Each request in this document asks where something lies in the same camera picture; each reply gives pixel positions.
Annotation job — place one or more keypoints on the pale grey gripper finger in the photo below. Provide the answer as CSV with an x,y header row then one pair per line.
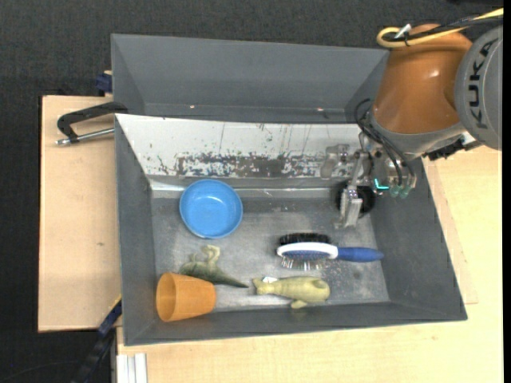
x,y
334,161
350,210

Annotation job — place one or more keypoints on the black round object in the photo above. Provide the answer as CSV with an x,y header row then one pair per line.
x,y
368,202

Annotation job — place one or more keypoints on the blue and white hairbrush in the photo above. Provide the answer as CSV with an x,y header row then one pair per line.
x,y
315,250

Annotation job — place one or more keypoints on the pale green toy whale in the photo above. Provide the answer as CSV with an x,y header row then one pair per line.
x,y
299,289

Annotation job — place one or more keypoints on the grey metal bin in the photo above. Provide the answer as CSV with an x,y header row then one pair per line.
x,y
255,78

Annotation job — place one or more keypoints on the blue bowl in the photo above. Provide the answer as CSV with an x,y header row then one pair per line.
x,y
210,209

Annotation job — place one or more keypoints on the green toy dinosaur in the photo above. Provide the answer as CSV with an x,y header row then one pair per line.
x,y
207,269

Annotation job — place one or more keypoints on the orange cup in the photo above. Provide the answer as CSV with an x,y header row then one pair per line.
x,y
187,297

